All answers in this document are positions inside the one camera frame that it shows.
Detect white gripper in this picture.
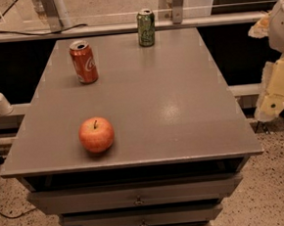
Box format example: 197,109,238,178
248,0,284,122

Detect red coke can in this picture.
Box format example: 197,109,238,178
70,40,99,84

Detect green soda can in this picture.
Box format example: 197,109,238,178
136,9,155,47

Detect grey drawer cabinet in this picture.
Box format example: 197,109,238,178
2,28,261,226

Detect red apple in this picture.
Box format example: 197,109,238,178
78,116,115,154

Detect black cable on ledge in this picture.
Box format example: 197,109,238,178
0,0,88,40

